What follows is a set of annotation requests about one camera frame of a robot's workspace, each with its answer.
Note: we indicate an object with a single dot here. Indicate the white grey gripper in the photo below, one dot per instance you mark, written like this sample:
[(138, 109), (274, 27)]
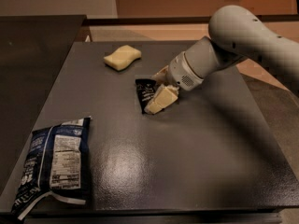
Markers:
[(181, 73)]

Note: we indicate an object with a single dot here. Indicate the black rxbar chocolate wrapper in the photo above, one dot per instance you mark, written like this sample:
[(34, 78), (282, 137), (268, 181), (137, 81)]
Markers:
[(145, 89)]

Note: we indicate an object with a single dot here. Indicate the yellow sponge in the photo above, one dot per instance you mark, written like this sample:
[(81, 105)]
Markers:
[(122, 57)]

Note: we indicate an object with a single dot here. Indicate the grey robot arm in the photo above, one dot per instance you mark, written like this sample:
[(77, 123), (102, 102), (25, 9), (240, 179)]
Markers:
[(234, 35)]

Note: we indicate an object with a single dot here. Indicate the blue white chip bag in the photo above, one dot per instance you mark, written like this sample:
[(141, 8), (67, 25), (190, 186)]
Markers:
[(57, 165)]

